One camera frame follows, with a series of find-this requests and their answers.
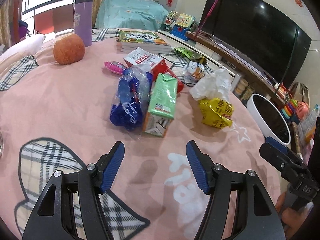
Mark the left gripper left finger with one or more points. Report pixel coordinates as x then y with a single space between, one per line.
53 216

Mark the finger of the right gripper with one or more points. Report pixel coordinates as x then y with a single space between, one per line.
282 159
277 148

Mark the yellow snack wrapper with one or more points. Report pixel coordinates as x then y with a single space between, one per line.
216 112

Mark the white plastic bag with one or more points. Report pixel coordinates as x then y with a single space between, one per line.
214 85

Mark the small cartoon snack packet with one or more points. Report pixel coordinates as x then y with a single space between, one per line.
193 72

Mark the green drink carton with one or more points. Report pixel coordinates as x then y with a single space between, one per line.
162 106

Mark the blue clear plastic bag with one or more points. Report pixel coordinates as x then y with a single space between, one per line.
132 97

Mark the red white carton box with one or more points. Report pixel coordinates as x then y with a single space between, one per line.
156 63

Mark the pink candy wrapper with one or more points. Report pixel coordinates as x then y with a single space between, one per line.
115 67

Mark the white rimmed black trash bin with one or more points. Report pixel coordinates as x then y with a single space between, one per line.
268 118

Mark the person's right hand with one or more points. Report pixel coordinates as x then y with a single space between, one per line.
290 217

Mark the white tv cabinet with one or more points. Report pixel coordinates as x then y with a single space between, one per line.
222 58

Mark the black curved television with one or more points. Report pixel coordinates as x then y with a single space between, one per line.
261 34

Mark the pink blanket table cover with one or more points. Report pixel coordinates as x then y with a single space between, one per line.
72 103

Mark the green snack wrapper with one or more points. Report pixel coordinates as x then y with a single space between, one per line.
191 55

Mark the colourful toy cash register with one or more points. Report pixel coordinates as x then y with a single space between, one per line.
178 24

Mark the orange round fruit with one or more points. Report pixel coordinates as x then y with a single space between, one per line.
69 49

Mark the green children's book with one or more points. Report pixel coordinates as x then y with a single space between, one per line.
146 40

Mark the white pillow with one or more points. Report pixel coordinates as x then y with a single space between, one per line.
27 47

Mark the teal covered furniture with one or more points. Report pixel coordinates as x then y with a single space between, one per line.
132 14

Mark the purple thermos bottle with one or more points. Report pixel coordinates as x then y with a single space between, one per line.
83 20

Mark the rainbow stacking ring toy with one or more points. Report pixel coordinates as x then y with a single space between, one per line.
289 112

